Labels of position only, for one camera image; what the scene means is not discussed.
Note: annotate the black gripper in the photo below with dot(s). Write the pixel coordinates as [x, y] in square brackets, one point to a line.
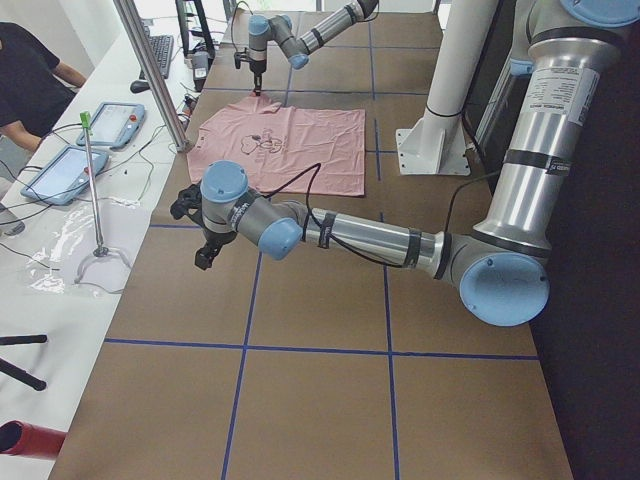
[257, 70]
[212, 240]

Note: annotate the pink t-shirt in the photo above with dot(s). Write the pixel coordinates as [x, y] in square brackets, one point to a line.
[273, 143]

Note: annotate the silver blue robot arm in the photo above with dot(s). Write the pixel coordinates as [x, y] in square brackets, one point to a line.
[297, 50]
[562, 47]

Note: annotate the black power box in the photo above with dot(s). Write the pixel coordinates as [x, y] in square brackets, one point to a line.
[200, 69]

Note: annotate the black keyboard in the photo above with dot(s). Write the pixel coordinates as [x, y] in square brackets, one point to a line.
[162, 48]

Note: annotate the black computer mouse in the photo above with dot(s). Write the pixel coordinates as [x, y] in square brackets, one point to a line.
[139, 86]

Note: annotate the upper blue teach pendant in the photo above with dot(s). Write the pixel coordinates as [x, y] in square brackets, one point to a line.
[113, 124]

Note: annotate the blue teach pendant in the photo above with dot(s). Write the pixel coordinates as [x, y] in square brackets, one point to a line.
[62, 180]
[113, 124]

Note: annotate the lower blue teach pendant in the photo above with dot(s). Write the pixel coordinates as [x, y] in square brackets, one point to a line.
[62, 180]

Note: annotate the person in black shirt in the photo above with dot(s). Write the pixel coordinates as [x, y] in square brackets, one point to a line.
[36, 87]

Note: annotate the black tripod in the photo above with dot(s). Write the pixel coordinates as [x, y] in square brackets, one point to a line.
[19, 367]

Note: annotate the red cylinder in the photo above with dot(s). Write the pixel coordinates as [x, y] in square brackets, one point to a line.
[32, 441]

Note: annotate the aluminium frame post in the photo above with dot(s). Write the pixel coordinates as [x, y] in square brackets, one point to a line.
[131, 21]

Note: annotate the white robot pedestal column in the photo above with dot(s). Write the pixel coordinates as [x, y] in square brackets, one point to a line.
[436, 144]

